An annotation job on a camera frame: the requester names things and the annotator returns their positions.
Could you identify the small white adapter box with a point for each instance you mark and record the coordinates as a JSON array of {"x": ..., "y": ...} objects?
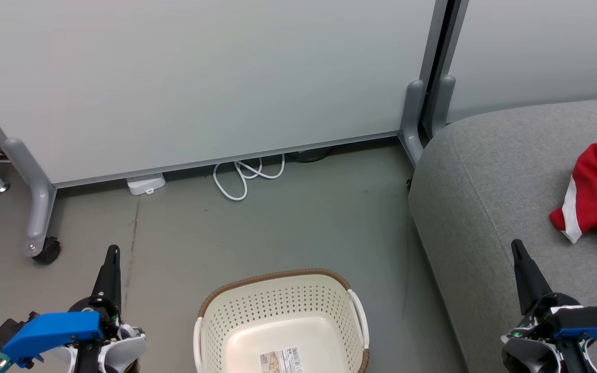
[{"x": 145, "y": 184}]

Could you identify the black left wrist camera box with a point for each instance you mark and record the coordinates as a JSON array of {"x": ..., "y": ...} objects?
[{"x": 6, "y": 333}]

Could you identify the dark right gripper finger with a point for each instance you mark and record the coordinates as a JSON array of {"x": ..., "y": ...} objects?
[{"x": 528, "y": 285}]

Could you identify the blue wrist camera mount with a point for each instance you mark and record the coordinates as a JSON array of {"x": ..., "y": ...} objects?
[
  {"x": 52, "y": 330},
  {"x": 596, "y": 325}
]

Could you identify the grey partition foot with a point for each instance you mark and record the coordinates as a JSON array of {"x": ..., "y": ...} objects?
[
  {"x": 40, "y": 207},
  {"x": 412, "y": 122},
  {"x": 442, "y": 106}
]

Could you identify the large white partition panel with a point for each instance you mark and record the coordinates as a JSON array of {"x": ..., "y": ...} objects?
[{"x": 200, "y": 77}]

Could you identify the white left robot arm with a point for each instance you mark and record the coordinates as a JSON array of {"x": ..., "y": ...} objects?
[{"x": 125, "y": 355}]

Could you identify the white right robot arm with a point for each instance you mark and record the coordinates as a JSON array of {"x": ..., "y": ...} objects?
[{"x": 526, "y": 358}]

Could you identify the grey fabric sofa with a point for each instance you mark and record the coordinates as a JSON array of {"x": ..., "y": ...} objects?
[{"x": 511, "y": 181}]

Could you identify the narrow white partition panel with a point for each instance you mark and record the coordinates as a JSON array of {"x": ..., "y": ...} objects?
[{"x": 537, "y": 46}]

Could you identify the paper label sticker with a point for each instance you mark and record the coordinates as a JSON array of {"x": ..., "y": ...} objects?
[{"x": 280, "y": 361}]

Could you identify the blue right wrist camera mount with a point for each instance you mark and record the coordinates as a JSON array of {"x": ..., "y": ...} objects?
[{"x": 596, "y": 325}]

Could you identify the cream perforated laundry basket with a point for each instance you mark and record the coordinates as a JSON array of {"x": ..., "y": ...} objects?
[{"x": 278, "y": 305}]

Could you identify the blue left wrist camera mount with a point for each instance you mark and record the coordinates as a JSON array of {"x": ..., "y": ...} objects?
[{"x": 52, "y": 330}]

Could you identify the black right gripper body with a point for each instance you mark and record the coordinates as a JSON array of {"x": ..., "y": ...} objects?
[{"x": 542, "y": 319}]

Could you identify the black caster wheel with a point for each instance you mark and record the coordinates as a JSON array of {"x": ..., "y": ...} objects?
[{"x": 47, "y": 250}]

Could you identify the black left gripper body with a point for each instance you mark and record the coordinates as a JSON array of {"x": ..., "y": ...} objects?
[{"x": 107, "y": 314}]

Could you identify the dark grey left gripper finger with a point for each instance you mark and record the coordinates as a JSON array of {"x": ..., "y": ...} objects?
[{"x": 110, "y": 281}]

